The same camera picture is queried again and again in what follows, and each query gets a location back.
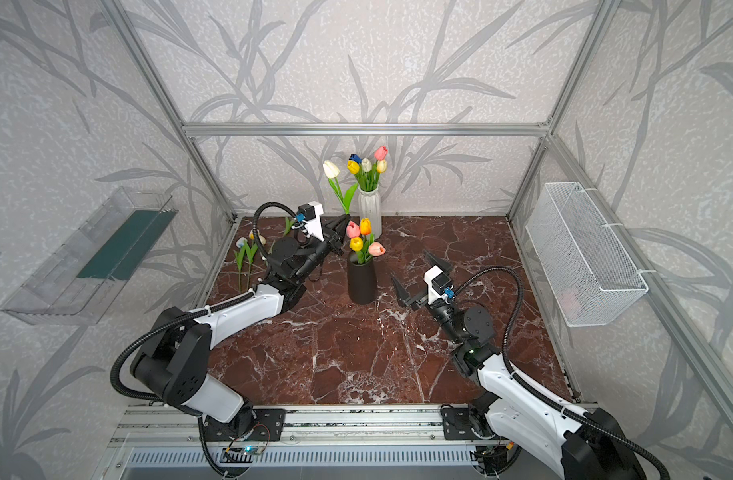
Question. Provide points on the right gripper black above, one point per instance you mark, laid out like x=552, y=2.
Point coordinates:
x=426, y=293

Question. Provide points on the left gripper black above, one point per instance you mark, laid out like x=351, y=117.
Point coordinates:
x=331, y=234

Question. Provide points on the tulip bouquet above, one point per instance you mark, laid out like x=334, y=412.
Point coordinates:
x=362, y=242

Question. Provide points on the white ribbed ceramic vase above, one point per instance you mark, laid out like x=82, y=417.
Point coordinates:
x=369, y=207

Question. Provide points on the bright yellow tulip flower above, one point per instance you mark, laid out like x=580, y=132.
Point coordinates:
x=356, y=170

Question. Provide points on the pink tulip flower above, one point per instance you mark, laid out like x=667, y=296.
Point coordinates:
x=380, y=154

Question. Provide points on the black cylindrical vase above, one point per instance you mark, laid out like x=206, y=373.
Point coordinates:
x=362, y=280

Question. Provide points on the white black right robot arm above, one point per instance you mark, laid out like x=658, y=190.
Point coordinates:
x=571, y=441

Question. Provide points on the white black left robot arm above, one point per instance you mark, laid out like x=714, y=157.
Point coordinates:
x=170, y=362

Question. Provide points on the white orange tulip flower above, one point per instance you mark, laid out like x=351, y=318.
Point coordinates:
x=256, y=241

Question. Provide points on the light blue tulip flower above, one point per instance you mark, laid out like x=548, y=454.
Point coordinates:
x=246, y=249

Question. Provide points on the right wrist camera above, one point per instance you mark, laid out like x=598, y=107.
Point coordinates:
x=439, y=286

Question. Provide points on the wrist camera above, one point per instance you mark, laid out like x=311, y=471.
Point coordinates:
x=309, y=219
x=439, y=286

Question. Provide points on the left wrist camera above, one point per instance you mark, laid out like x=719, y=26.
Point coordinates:
x=309, y=219

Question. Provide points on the white wire mesh basket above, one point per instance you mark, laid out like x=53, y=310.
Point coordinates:
x=591, y=275

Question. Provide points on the clear plastic wall tray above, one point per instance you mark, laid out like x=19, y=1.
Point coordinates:
x=79, y=282

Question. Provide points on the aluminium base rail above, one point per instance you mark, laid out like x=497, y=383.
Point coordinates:
x=313, y=426

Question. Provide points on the aluminium frame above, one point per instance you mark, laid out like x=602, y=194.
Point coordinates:
x=711, y=372

